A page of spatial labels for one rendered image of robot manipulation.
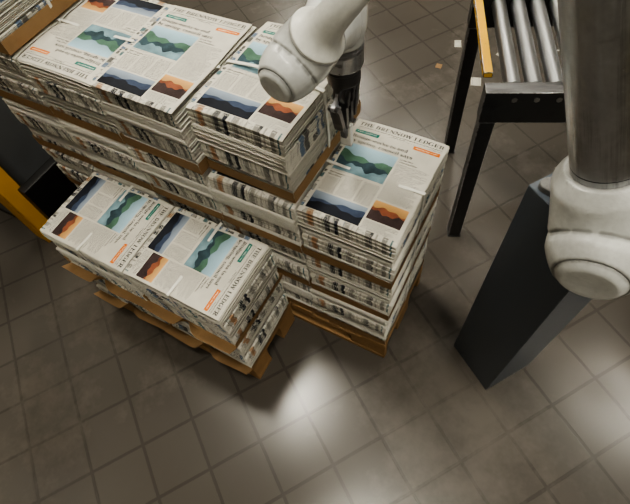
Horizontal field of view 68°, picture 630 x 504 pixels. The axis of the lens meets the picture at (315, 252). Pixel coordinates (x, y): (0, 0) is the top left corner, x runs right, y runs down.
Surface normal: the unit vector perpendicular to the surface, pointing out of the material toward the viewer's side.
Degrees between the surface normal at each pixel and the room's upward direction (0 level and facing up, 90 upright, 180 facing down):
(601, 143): 89
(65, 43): 1
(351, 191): 1
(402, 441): 0
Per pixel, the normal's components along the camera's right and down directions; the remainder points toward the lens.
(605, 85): -0.38, 0.78
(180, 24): -0.09, -0.51
